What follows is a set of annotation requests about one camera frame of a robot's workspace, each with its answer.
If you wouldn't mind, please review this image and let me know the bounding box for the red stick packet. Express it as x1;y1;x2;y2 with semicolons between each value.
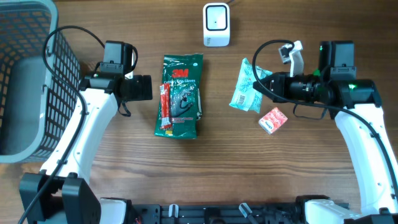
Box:
160;83;172;129

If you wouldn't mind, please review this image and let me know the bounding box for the teal tissue pack wrapper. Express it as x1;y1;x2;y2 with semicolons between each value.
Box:
229;58;262;113

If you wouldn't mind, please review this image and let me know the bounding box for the red tissue packet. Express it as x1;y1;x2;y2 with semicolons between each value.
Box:
259;107;288;134

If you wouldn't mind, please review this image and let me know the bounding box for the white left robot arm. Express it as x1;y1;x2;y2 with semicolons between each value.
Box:
19;40;152;223

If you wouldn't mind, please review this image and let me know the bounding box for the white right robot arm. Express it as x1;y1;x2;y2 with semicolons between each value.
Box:
253;40;397;223

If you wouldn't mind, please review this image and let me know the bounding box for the white barcode scanner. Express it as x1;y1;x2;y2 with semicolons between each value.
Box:
203;2;231;47

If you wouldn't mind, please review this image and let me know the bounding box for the green 3M gloves pack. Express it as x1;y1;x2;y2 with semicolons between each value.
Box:
154;54;203;139

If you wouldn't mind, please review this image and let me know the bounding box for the grey plastic basket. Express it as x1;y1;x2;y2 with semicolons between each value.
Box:
1;0;81;163

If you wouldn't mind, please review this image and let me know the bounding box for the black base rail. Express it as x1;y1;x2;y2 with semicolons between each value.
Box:
132;202;306;224

